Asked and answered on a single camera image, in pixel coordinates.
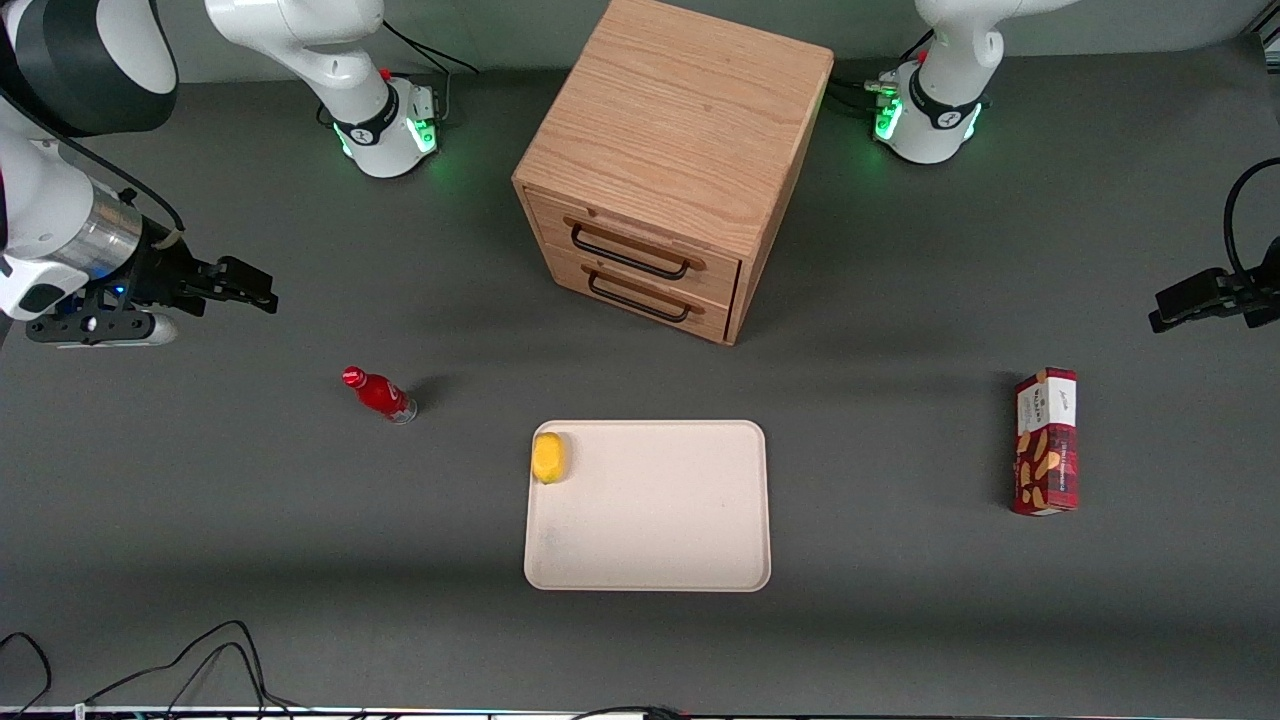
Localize yellow lemon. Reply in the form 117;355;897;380
531;432;568;486

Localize plain wooden drawer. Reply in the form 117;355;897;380
540;243;737;344

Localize black left base cables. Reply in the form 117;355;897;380
828;76;903;121

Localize red plaid cookie box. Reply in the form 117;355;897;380
1010;367;1081;517

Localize black floor cable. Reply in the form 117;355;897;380
0;631;53;717
84;619;273;715
160;641;306;717

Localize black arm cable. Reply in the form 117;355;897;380
0;90;187;251
1224;157;1280;283

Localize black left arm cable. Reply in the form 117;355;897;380
1224;157;1280;283

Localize red bottle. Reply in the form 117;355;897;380
342;366;418;425

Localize black right base cable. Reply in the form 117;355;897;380
380;18;481;126

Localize black metal drawer handle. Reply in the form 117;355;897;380
570;222;693;281
587;270;693;324

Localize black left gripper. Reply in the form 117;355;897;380
1148;235;1280;334

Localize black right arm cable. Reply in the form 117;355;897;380
0;90;187;251

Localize wooden drawer cabinet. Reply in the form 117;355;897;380
512;0;836;346

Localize wooden drawer with notched edge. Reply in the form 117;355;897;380
522;188;743;307

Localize beige plastic tray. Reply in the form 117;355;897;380
524;420;772;593

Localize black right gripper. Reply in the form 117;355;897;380
120;235;280;316

